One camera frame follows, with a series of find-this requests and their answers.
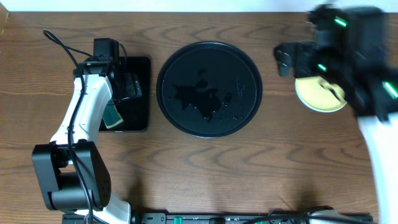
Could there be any yellow green sponge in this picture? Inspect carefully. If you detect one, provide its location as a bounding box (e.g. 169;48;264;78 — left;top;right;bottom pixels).
103;105;124;129

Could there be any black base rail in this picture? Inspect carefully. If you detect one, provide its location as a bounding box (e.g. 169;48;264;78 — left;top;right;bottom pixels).
61;212;374;224

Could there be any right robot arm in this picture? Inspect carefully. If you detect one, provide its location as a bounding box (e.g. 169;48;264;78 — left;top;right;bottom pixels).
274;4;397;223

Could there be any mint plate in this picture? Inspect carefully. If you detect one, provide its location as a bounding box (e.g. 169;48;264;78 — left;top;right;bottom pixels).
296;90;346;113

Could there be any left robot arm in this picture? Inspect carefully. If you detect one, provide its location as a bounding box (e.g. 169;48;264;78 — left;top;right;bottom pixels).
32;73;140;223

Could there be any round black tray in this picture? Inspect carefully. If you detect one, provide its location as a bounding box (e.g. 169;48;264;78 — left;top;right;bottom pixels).
156;42;262;138

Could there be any yellow plastic plate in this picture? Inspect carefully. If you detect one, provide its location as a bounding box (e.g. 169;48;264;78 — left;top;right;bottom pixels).
295;77;347;113

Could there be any black rectangular tray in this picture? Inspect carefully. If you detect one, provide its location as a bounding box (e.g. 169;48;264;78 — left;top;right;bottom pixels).
99;57;151;132

